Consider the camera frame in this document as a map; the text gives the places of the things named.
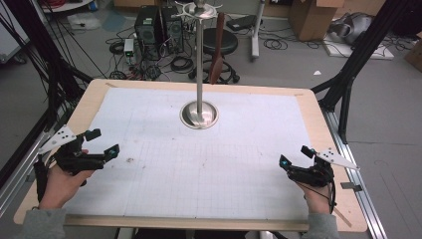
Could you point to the small cardboard box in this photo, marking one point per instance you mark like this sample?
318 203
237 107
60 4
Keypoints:
414 54

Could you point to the aluminium rail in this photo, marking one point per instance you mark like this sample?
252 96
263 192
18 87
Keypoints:
368 205
16 179

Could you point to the person's left hand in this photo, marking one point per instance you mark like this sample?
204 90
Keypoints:
63 189

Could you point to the black computer tower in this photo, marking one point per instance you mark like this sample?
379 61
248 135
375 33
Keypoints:
174 31
146 30

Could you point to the black metal frame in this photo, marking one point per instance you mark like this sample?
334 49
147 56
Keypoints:
358 56
53 73

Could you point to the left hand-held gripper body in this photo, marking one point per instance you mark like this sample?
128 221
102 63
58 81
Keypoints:
74 161

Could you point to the white stand post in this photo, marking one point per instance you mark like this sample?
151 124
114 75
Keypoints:
255 36

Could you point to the white paper scrap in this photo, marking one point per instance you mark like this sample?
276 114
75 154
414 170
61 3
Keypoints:
317 72

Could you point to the grey rail bracket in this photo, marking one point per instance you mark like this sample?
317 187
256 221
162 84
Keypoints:
351 186

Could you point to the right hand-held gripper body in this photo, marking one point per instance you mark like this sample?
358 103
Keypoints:
312 176

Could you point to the white grid mat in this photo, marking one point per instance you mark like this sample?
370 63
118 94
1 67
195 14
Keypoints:
185 172

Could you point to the large cardboard box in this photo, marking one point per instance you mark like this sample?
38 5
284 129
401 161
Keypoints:
312 20

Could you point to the small white power supply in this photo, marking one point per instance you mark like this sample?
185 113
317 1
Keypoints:
129 48

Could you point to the person's right hand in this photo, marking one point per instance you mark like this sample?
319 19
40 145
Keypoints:
316 200

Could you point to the brown wooden spoon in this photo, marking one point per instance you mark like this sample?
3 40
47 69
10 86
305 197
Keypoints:
216 66

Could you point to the flat black case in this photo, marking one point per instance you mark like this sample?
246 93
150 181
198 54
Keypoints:
241 22

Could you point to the round white table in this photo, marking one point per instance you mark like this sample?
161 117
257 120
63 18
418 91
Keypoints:
66 5

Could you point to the black round stool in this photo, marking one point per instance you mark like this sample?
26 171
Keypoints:
229 41

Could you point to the grey bag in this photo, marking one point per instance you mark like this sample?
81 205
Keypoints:
353 28

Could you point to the white floor board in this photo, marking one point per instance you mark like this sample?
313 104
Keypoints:
381 53

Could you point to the white cabinet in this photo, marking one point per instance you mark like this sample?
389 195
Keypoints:
10 36

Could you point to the metal utensil rack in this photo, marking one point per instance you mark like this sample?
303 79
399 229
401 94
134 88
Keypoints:
199 66

